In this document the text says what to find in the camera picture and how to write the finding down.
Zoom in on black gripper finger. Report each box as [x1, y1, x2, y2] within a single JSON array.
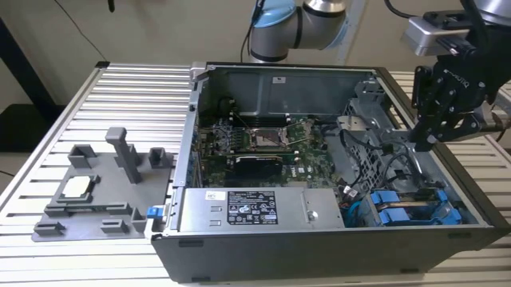
[[429, 98, 491, 144], [410, 65, 453, 154]]

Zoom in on black disk wire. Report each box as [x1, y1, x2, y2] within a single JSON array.
[[381, 142, 425, 169], [389, 167, 431, 200]]

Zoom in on hard disk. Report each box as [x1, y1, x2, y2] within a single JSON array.
[[369, 189, 453, 210]]

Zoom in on grey metal disk bay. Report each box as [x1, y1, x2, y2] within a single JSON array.
[[337, 80, 451, 195]]

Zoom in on blue disk carrier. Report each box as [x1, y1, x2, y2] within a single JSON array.
[[378, 207, 463, 227]]

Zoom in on green motherboard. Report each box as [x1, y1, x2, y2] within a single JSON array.
[[198, 116, 346, 189]]

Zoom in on metal socket cover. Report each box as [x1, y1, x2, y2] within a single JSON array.
[[283, 118, 318, 145]]

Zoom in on CPU socket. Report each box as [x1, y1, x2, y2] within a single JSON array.
[[247, 127, 294, 150]]

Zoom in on RAM slots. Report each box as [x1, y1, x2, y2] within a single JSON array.
[[234, 112, 291, 127]]

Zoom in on black graphics card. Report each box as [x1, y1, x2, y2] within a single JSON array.
[[226, 152, 299, 187]]

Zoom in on black open PC case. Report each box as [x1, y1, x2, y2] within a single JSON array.
[[150, 61, 511, 283]]

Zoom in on silver power supply unit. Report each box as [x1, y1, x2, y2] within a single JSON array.
[[178, 187, 346, 231]]

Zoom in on blue case latch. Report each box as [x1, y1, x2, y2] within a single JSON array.
[[146, 205, 164, 222]]

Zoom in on grey parts rack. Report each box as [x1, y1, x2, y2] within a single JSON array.
[[31, 126, 178, 242]]

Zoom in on silver CPU chip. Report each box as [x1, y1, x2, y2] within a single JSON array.
[[59, 175, 96, 200]]

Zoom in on dark furniture panel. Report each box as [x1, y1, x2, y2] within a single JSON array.
[[0, 16, 67, 154]]

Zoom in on silver side camera mount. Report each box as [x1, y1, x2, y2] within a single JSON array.
[[474, 100, 511, 134]]

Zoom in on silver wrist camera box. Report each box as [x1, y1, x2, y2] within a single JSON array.
[[401, 10, 477, 57]]

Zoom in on black wire bundle white connector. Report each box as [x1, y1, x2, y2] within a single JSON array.
[[337, 176, 373, 207]]

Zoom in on blue data cable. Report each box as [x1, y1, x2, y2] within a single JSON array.
[[343, 198, 363, 227]]

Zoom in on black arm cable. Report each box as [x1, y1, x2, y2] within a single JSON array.
[[239, 0, 266, 62]]

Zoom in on thin black wall cable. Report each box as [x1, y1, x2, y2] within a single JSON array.
[[54, 0, 106, 63]]

